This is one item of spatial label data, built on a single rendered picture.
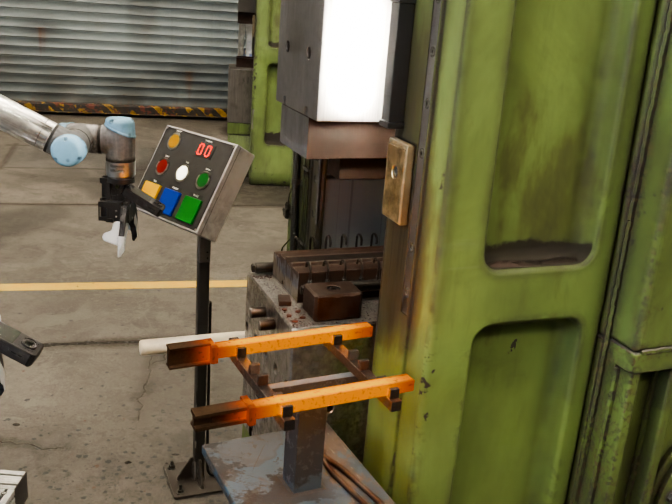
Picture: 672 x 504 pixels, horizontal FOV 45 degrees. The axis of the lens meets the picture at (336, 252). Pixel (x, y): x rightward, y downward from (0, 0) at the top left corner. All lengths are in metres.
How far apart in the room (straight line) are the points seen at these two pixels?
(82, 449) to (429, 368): 1.73
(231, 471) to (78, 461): 1.40
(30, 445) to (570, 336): 2.03
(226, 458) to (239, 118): 5.41
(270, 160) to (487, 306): 5.21
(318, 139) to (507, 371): 0.68
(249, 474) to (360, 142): 0.78
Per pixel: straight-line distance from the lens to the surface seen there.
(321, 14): 1.80
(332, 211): 2.22
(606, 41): 1.79
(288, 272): 2.03
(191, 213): 2.35
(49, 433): 3.26
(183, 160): 2.48
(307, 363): 1.88
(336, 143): 1.89
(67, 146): 2.03
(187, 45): 9.75
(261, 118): 6.73
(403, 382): 1.53
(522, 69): 1.68
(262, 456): 1.78
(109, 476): 2.99
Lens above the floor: 1.66
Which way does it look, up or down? 18 degrees down
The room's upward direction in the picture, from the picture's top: 4 degrees clockwise
